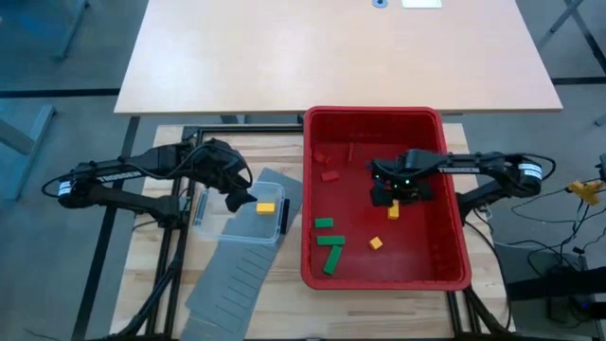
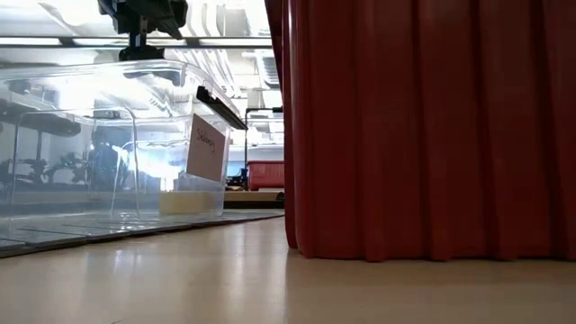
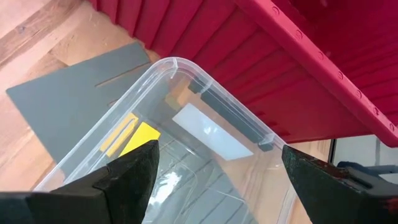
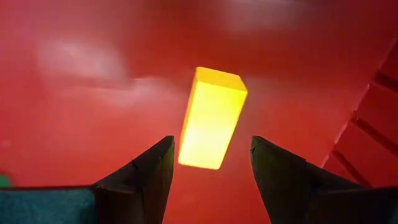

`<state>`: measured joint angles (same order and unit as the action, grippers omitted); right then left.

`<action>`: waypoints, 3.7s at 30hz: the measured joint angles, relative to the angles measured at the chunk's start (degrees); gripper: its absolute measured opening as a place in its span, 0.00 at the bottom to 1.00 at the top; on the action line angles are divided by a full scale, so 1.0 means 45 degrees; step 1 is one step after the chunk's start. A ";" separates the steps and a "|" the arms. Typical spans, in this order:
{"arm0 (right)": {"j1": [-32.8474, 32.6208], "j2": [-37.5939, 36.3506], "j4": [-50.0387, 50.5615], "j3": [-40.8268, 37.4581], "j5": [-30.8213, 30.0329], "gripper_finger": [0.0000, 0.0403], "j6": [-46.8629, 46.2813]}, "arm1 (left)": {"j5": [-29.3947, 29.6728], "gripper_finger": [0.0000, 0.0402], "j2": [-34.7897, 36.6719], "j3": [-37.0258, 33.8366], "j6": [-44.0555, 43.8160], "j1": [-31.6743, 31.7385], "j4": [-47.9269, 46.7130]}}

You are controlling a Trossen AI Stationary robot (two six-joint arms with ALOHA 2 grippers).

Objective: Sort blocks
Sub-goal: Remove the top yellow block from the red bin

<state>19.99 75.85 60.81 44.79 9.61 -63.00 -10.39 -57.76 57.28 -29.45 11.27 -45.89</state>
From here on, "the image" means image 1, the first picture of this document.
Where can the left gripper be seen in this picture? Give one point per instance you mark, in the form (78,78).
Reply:
(225,166)

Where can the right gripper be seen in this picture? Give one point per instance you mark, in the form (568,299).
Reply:
(402,187)

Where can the clear plastic container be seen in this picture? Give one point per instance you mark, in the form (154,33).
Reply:
(222,227)

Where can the small yellow block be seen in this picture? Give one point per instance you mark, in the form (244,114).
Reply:
(376,243)

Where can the red plastic bin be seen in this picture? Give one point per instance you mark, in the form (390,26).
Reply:
(426,256)

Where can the small red block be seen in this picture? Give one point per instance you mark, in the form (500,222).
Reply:
(330,176)

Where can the grey slotted divider panel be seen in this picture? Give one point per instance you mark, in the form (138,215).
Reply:
(241,279)

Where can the green block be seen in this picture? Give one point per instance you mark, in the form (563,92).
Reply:
(331,240)
(324,222)
(333,260)

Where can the long red block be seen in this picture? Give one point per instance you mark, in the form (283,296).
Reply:
(321,157)

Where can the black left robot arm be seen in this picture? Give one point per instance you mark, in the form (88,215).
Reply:
(118,173)

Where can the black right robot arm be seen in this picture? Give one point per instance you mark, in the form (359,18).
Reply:
(473,168)

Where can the light wooden desk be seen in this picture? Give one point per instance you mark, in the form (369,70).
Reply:
(331,57)

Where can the yellow connector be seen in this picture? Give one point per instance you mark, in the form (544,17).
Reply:
(583,190)

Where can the white paper sheet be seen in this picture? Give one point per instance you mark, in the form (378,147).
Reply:
(421,3)

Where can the grey desk grommet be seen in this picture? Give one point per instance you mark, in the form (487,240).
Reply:
(380,3)

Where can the grey metal furniture leg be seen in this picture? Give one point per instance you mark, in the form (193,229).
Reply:
(565,16)
(28,142)
(73,28)

